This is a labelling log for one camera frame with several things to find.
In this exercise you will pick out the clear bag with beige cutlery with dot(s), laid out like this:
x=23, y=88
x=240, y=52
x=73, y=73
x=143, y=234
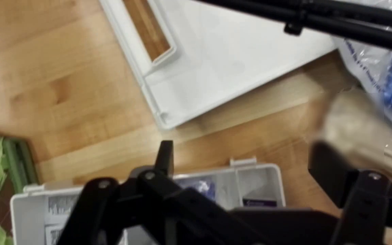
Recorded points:
x=363, y=131

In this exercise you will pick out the small white blue packet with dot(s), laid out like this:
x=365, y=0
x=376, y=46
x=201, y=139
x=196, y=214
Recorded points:
x=200, y=186

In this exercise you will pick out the white organizer tray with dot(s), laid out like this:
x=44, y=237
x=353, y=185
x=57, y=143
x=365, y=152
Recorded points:
x=259, y=181

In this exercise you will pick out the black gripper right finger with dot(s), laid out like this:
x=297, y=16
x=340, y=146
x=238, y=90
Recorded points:
x=373, y=208

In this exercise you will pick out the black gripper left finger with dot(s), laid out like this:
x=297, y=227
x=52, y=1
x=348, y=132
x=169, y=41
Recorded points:
x=128, y=212

